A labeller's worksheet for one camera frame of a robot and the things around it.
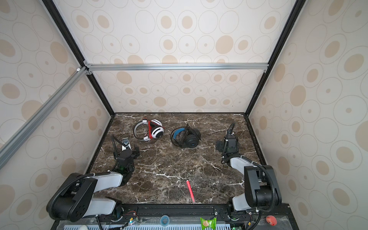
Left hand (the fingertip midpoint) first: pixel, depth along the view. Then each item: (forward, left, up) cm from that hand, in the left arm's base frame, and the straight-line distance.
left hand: (129, 142), depth 88 cm
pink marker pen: (-23, -37, -11) cm, 45 cm away
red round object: (-39, -77, -8) cm, 86 cm away
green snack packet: (-41, -46, -8) cm, 62 cm away
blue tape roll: (-39, -24, -10) cm, 47 cm away
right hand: (+4, -62, -5) cm, 62 cm away
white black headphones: (+19, -4, -12) cm, 23 cm away
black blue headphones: (+7, -39, -5) cm, 40 cm away
